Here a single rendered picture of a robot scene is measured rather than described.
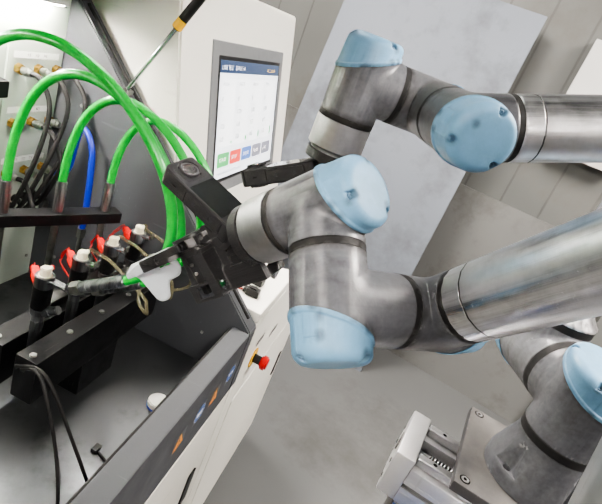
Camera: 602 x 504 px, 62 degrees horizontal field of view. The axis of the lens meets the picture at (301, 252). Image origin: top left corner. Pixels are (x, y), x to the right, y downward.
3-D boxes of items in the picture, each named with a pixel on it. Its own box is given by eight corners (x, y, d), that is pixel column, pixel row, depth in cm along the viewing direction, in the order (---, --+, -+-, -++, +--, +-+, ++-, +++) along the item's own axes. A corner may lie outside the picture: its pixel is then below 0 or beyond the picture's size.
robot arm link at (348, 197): (347, 221, 42) (342, 133, 45) (258, 253, 49) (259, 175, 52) (399, 244, 47) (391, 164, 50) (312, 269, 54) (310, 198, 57)
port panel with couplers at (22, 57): (3, 205, 95) (25, 37, 83) (-11, 197, 95) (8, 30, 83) (53, 192, 107) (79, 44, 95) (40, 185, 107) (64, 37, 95)
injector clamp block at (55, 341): (23, 438, 79) (37, 363, 73) (-28, 408, 80) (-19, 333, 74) (145, 339, 110) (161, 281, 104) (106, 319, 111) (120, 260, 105)
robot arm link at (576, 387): (549, 457, 70) (605, 385, 65) (507, 391, 82) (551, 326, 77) (618, 473, 73) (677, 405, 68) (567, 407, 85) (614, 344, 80)
